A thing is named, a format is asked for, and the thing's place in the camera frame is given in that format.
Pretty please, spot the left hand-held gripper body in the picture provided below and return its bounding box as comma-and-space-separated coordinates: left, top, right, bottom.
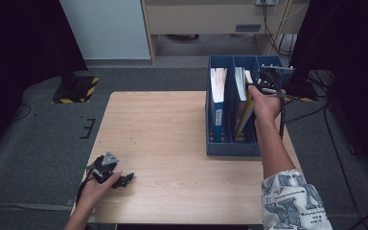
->
86, 150, 123, 185

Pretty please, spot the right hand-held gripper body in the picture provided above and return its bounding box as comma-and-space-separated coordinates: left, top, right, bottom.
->
256, 64, 295, 96

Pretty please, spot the teal book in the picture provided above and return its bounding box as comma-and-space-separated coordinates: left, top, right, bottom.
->
232, 66, 248, 143

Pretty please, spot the yellow book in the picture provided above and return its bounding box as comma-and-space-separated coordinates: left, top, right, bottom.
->
236, 69, 257, 139

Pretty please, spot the blue book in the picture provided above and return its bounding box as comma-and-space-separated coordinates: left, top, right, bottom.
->
209, 66, 228, 144

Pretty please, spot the blue file rack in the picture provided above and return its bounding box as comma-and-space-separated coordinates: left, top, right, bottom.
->
205, 55, 286, 157

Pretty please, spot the person's right hand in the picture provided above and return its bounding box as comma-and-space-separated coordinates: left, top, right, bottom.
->
247, 84, 288, 125

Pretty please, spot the person's left hand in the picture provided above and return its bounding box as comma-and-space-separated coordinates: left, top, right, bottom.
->
76, 171, 124, 211

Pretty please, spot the striped black stand base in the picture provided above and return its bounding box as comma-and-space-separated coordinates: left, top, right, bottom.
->
282, 80, 319, 104
52, 75, 100, 104

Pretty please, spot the dark curtain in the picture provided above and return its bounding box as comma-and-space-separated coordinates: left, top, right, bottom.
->
288, 0, 368, 180

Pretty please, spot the beige cabinet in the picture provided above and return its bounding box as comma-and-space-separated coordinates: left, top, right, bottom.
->
140, 0, 311, 65

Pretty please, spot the person's right sleeve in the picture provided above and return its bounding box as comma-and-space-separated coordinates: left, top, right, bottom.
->
261, 169, 334, 230

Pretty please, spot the white panel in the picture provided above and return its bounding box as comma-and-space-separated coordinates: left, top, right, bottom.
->
58, 0, 151, 60

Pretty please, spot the left hand-held gripper cable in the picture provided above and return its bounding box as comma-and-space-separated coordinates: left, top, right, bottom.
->
76, 166, 95, 205

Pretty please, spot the hand-held gripper cable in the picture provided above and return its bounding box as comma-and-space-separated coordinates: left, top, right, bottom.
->
276, 73, 288, 140
76, 166, 95, 205

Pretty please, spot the right hand-held gripper cable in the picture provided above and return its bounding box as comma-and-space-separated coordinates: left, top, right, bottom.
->
276, 73, 288, 140

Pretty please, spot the hanging cable bundle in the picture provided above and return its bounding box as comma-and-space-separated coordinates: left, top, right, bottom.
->
261, 0, 298, 60

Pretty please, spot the thin black floor cable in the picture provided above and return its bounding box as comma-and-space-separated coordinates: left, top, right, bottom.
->
8, 103, 33, 123

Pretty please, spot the long black floor cable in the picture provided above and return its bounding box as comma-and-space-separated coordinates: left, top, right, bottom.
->
284, 103, 368, 230

